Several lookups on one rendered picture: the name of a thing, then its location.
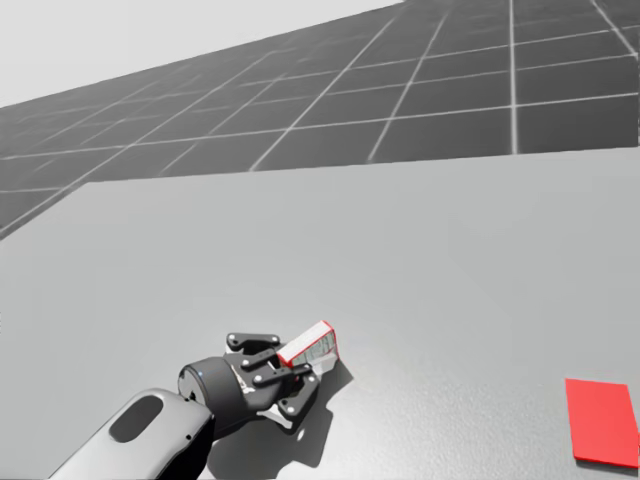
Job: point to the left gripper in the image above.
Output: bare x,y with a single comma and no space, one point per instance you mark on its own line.
222,387

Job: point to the red and white carton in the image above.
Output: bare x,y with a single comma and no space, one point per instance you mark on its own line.
310,346

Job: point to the pink pad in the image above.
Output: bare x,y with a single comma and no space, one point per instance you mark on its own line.
602,422

